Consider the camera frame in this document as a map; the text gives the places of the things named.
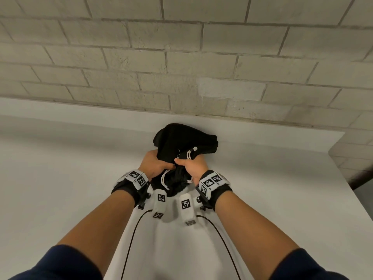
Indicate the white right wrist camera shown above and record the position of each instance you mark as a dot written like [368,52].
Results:
[187,208]

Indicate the dark blue sleeve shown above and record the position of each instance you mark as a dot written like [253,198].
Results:
[58,265]
[300,266]

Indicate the person's right hand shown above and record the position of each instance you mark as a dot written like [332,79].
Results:
[195,167]

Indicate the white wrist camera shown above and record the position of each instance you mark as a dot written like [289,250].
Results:
[187,208]
[159,202]

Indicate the person's left forearm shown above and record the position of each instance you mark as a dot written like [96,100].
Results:
[102,230]

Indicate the dark blue right sleeve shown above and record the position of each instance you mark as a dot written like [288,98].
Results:
[300,266]

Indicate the right wristband with markers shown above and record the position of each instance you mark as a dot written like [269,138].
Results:
[214,186]

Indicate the person's right forearm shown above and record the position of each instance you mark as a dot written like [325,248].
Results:
[247,230]

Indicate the dark blue left sleeve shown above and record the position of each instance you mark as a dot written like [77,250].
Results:
[58,265]

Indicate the black cloth drawstring bag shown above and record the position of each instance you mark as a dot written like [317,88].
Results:
[180,139]

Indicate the person's left hand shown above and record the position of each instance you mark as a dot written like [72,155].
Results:
[151,166]

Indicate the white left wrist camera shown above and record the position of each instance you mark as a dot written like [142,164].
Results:
[159,202]

